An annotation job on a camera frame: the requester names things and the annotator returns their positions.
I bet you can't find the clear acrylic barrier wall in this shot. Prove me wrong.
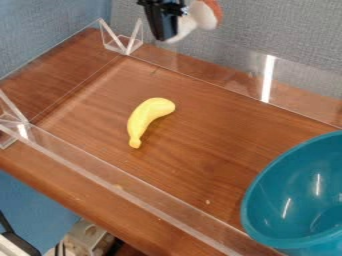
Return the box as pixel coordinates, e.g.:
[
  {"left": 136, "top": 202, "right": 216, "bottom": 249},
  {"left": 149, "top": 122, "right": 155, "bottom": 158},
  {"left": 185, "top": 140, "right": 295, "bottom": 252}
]
[{"left": 0, "top": 21, "right": 327, "bottom": 256}]

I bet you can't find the blue plastic bowl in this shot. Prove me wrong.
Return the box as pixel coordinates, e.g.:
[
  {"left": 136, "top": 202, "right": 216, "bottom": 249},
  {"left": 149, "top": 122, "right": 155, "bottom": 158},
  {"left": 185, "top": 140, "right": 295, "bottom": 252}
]
[{"left": 240, "top": 131, "right": 342, "bottom": 256}]

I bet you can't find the black cable under table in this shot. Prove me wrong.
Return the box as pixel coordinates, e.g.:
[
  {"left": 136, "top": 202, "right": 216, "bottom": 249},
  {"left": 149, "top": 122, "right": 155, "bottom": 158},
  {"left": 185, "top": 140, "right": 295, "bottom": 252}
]
[{"left": 0, "top": 210, "right": 42, "bottom": 256}]

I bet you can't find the grey metal bracket under table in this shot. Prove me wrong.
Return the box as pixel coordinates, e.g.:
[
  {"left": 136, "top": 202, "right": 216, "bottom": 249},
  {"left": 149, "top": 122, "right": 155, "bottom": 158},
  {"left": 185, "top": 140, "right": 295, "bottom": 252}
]
[{"left": 62, "top": 219, "right": 114, "bottom": 256}]

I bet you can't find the white mushroom with brown cap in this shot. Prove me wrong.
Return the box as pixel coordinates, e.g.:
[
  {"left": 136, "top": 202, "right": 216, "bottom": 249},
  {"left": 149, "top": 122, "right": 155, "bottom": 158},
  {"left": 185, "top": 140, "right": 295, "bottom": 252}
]
[{"left": 165, "top": 0, "right": 224, "bottom": 44}]

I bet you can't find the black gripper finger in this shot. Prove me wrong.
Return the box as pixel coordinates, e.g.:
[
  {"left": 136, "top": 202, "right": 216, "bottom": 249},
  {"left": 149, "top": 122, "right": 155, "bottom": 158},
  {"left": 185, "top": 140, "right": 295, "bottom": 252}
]
[{"left": 136, "top": 0, "right": 184, "bottom": 41}]

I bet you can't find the yellow toy banana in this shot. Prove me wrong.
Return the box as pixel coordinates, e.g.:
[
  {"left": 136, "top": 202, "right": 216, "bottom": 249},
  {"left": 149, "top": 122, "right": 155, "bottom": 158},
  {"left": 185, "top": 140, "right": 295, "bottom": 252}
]
[{"left": 127, "top": 98, "right": 176, "bottom": 149}]

